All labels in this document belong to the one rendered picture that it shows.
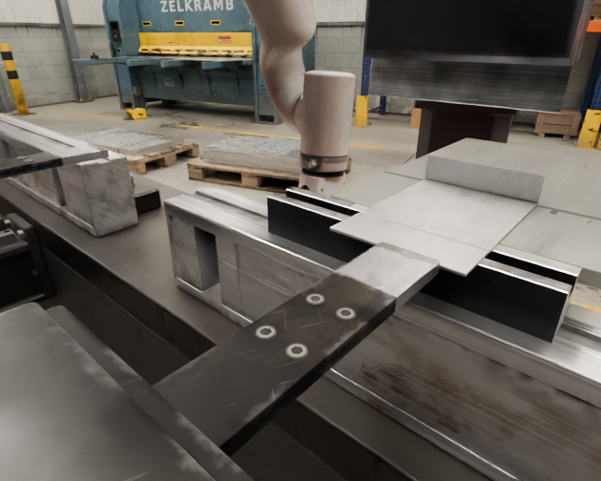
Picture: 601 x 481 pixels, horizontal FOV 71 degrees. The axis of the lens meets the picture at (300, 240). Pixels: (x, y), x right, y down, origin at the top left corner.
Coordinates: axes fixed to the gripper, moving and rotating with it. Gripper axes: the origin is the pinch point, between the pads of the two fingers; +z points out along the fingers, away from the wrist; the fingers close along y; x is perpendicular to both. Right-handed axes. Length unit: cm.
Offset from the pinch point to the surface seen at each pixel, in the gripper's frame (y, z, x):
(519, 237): -33, -23, -38
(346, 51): 535, -61, 355
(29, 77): 234, 6, 784
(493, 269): -38, -23, -38
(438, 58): -38, -33, -34
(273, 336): -50, -22, -34
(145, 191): -27.7, -14.1, 11.4
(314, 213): -37, -23, -26
